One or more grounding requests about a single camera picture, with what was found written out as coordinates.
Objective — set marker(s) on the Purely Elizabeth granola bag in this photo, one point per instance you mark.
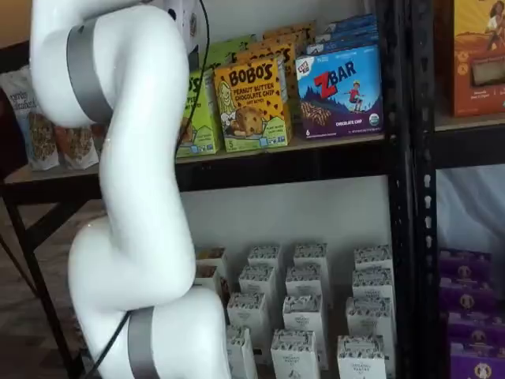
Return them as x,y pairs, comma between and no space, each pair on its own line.
77,146
35,138

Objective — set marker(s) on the orange cereal box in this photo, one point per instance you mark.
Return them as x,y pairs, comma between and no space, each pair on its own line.
477,59

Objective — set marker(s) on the white patterned pantry carton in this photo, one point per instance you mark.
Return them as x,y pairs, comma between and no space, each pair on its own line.
372,257
246,316
372,285
238,355
256,282
264,256
311,254
294,355
303,316
305,281
361,359
369,320

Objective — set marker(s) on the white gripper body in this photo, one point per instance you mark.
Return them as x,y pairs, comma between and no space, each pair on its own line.
189,16

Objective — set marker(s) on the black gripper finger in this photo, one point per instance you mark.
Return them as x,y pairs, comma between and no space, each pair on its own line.
193,59

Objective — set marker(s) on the wooden shelf board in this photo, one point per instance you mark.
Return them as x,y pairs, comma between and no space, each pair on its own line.
59,173
473,123

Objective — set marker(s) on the blue Zbar chocolate chip box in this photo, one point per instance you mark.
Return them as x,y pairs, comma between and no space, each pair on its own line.
339,94
347,33
351,21
343,44

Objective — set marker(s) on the white draped cloth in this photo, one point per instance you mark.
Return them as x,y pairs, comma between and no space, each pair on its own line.
469,205

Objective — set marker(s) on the yellow Bobo's peanut butter box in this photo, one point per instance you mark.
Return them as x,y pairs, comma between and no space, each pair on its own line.
292,27
288,38
256,110
272,51

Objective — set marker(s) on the purple snack box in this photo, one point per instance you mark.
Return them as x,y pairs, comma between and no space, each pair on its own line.
477,331
479,365
465,266
467,298

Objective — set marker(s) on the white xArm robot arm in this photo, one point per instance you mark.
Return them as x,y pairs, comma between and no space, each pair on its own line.
138,158

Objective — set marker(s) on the black metal shelf rack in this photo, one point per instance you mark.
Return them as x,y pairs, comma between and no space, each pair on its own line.
469,150
398,197

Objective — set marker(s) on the green Bobo's apple pie box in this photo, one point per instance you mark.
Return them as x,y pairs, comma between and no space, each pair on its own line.
229,51
208,130

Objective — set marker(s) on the small white fruit print box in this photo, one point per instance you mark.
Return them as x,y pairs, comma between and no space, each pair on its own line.
207,278
211,258

